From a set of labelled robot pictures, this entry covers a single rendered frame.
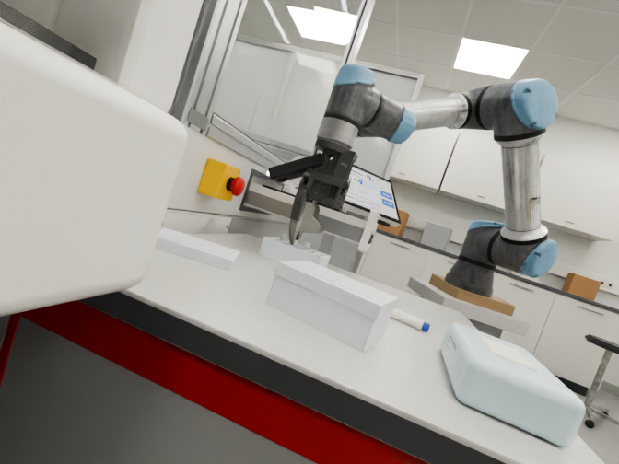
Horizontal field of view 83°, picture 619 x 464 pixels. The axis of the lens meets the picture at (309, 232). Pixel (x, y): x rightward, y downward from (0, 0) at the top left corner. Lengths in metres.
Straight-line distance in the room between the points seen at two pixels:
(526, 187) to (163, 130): 0.97
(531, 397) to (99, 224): 0.34
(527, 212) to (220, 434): 0.94
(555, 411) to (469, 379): 0.07
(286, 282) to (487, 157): 4.13
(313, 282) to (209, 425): 0.16
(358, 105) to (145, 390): 0.57
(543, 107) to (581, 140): 4.13
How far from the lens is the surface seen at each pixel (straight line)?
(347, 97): 0.70
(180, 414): 0.37
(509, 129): 1.02
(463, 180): 4.36
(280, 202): 0.90
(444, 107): 1.02
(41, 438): 0.48
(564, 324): 4.27
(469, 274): 1.23
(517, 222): 1.11
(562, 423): 0.38
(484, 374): 0.35
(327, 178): 0.67
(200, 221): 0.78
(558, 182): 4.59
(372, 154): 2.71
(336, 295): 0.37
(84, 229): 0.18
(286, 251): 0.68
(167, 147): 0.21
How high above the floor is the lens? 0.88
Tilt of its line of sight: 4 degrees down
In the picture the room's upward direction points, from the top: 19 degrees clockwise
